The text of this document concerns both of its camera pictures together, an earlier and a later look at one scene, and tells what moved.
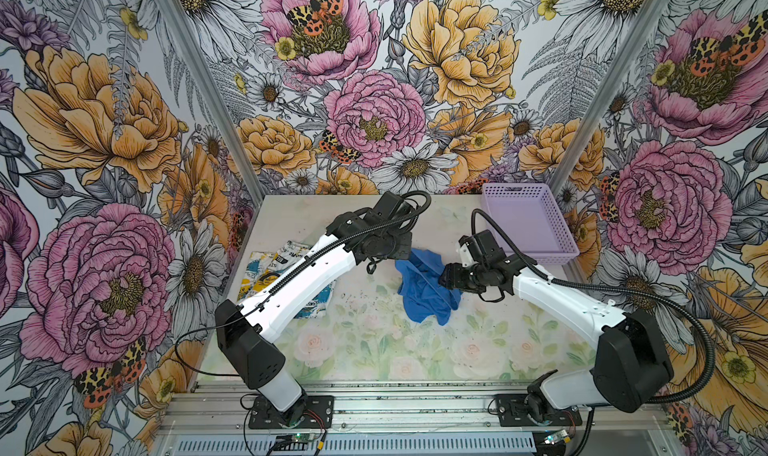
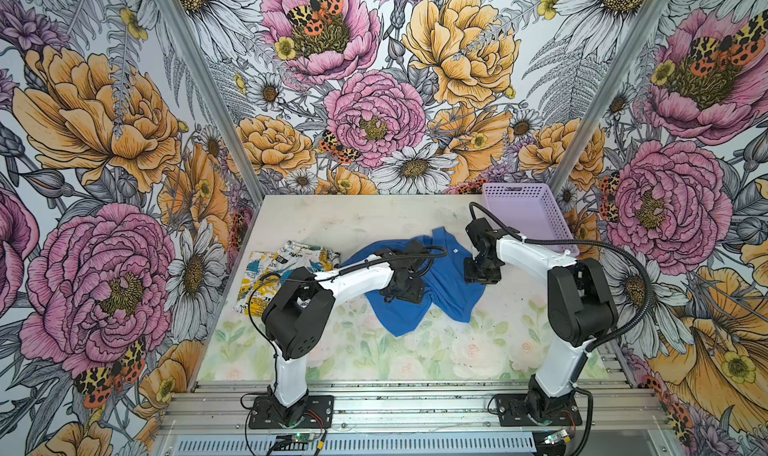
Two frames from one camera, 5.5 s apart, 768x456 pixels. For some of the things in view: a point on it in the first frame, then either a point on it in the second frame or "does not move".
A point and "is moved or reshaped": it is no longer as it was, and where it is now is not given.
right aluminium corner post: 617,79 does not move
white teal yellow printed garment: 265,269 does not move
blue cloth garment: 424,297 is moved or reshaped
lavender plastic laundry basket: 533,219 does not move
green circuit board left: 302,438 does not move
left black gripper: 403,247 to 416,294
